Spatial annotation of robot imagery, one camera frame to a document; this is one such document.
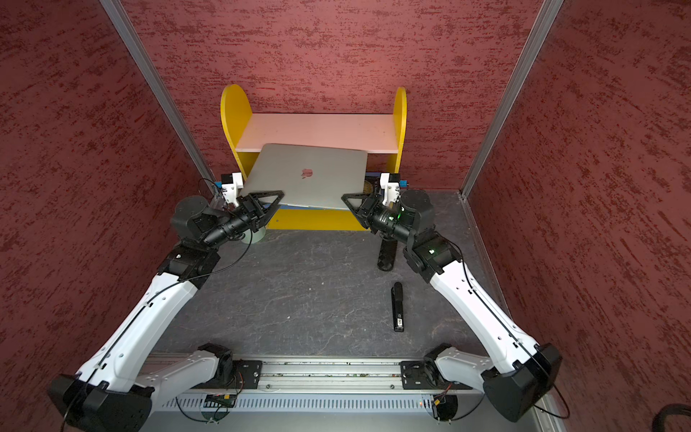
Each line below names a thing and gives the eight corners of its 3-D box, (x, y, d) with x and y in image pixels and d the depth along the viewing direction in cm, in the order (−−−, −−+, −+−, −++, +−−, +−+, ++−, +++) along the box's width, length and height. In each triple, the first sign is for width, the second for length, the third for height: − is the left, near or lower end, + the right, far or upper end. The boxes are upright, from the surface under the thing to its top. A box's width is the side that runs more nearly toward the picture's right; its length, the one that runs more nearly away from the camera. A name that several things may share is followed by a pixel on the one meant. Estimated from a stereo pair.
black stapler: (392, 331, 84) (394, 326, 80) (391, 287, 93) (393, 281, 90) (402, 332, 84) (404, 327, 80) (400, 288, 93) (402, 282, 90)
